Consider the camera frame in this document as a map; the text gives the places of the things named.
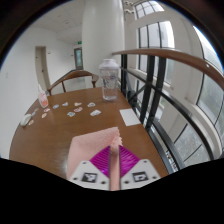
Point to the small wrapped packet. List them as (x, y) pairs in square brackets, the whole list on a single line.
[(77, 104), (46, 109), (31, 122), (95, 112), (44, 115), (65, 104), (71, 114), (36, 109), (55, 106), (78, 109), (91, 104)]

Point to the white side door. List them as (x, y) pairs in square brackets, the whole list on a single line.
[(41, 66)]

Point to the green exit sign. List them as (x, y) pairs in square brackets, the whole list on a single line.
[(79, 42)]

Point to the arched black-framed window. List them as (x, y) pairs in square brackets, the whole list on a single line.
[(148, 8)]

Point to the clear shaker bottle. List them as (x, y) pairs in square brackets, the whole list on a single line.
[(109, 81)]

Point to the black railing with wooden handrail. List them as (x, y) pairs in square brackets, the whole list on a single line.
[(166, 55)]

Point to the brown wooden chair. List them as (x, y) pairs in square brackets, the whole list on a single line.
[(75, 76)]

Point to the grey double door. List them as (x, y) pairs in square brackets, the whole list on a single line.
[(78, 58)]

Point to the pink towel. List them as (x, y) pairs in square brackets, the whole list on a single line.
[(90, 143)]

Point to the white paper card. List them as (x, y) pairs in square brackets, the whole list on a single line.
[(130, 117)]

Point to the tall black-framed window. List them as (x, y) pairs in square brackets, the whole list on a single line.
[(156, 36), (211, 93)]

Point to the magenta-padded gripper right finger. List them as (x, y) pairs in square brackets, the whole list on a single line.
[(131, 166)]

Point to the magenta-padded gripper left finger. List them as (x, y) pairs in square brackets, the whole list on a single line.
[(96, 166)]

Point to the white bottle with orange label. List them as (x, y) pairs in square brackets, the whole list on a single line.
[(43, 98)]

